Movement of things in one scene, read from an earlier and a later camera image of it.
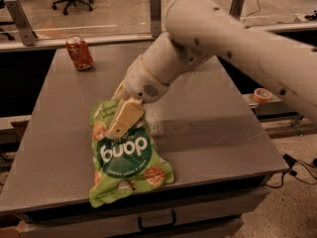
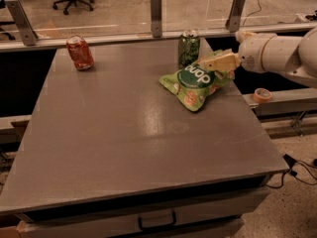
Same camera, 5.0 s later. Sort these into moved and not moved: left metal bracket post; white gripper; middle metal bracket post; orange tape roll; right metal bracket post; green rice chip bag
Moved: green rice chip bag; white gripper
Not moved: left metal bracket post; orange tape roll; middle metal bracket post; right metal bracket post
